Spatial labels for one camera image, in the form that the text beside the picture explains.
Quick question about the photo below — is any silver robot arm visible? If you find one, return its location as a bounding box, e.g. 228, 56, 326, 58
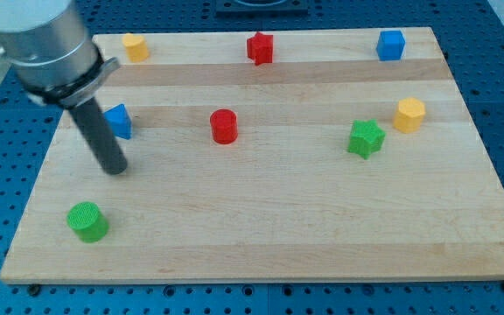
0, 0, 120, 109

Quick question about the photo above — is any red star block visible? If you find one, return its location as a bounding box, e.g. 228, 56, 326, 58
247, 31, 274, 66

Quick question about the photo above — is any green star block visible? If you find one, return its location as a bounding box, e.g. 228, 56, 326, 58
347, 119, 386, 160

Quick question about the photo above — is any red cylinder block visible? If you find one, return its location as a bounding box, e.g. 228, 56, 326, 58
210, 108, 238, 144

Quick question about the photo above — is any wooden board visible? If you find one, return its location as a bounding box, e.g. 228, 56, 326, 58
0, 27, 504, 284

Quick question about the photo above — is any blue triangle block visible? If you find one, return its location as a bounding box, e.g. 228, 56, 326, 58
104, 104, 132, 140

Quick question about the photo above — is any yellow cylinder block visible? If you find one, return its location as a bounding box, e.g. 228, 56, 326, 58
122, 33, 150, 63

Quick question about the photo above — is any yellow hexagon block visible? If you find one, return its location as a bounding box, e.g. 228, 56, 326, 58
393, 97, 426, 134

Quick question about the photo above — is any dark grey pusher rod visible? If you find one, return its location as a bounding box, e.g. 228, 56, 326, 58
68, 98, 128, 175

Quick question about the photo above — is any green cylinder block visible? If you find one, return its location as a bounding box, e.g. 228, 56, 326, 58
66, 201, 109, 243

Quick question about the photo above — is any blue cube block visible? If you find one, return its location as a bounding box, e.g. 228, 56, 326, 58
375, 30, 405, 61

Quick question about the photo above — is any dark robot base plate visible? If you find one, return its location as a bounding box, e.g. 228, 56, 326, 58
213, 0, 309, 16

